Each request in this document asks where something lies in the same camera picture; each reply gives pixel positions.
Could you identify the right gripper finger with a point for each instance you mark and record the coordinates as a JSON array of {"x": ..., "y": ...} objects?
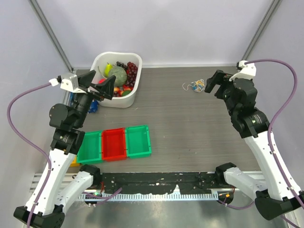
[
  {"x": 220, "y": 92},
  {"x": 216, "y": 79}
]

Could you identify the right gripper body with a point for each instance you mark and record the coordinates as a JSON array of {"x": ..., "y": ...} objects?
[{"x": 227, "y": 85}]

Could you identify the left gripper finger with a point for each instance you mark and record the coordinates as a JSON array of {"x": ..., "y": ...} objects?
[
  {"x": 85, "y": 80},
  {"x": 105, "y": 90}
]

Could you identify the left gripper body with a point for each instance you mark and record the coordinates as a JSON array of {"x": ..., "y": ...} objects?
[{"x": 84, "y": 98}]

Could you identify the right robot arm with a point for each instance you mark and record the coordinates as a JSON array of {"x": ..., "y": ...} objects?
[{"x": 273, "y": 197}]

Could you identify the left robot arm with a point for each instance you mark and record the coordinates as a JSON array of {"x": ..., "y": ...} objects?
[{"x": 48, "y": 205}]

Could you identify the red apple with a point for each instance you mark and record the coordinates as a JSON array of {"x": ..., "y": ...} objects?
[{"x": 102, "y": 80}]

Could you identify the blue chips bag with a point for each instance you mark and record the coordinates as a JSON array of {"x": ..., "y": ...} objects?
[{"x": 93, "y": 106}]

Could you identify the green melon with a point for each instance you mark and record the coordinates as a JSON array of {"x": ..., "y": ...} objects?
[{"x": 120, "y": 74}]

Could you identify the green lime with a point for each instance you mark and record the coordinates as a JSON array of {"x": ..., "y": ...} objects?
[{"x": 125, "y": 93}]

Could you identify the green pear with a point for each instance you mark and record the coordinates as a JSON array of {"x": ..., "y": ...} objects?
[{"x": 107, "y": 70}]

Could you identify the white plastic basket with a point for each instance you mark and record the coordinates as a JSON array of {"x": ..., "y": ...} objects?
[{"x": 105, "y": 65}]

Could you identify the dark grape bunch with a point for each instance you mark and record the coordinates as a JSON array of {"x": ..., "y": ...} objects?
[{"x": 120, "y": 64}]

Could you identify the red grape bunch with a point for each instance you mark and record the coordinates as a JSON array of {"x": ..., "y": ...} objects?
[{"x": 131, "y": 71}]

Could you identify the red bin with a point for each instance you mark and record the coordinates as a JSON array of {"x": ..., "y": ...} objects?
[{"x": 113, "y": 145}]

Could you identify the left green bin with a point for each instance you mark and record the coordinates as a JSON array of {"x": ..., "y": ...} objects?
[{"x": 90, "y": 150}]

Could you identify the green bin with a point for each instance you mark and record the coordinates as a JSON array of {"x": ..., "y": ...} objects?
[
  {"x": 138, "y": 144},
  {"x": 90, "y": 150}
]

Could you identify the right green bin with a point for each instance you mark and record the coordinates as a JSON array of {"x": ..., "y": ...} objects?
[{"x": 138, "y": 144}]

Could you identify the yellow bin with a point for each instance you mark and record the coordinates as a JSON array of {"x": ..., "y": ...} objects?
[{"x": 75, "y": 163}]

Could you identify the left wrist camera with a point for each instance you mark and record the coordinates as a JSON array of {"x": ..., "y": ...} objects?
[{"x": 67, "y": 82}]

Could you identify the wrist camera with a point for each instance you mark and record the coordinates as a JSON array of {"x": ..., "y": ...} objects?
[
  {"x": 67, "y": 82},
  {"x": 245, "y": 71}
]

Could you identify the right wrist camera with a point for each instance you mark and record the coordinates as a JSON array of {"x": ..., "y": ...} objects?
[{"x": 245, "y": 71}]

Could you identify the left aluminium frame post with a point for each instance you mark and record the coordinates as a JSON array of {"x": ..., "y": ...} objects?
[{"x": 47, "y": 27}]

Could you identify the aluminium frame post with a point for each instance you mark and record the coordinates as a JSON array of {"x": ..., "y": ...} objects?
[
  {"x": 261, "y": 27},
  {"x": 47, "y": 27}
]

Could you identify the right aluminium frame post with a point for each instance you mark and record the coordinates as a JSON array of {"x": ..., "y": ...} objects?
[{"x": 261, "y": 27}]

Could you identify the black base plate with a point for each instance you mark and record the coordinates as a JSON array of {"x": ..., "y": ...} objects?
[{"x": 159, "y": 182}]

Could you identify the slotted cable duct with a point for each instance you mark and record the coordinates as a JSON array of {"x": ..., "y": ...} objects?
[{"x": 175, "y": 196}]

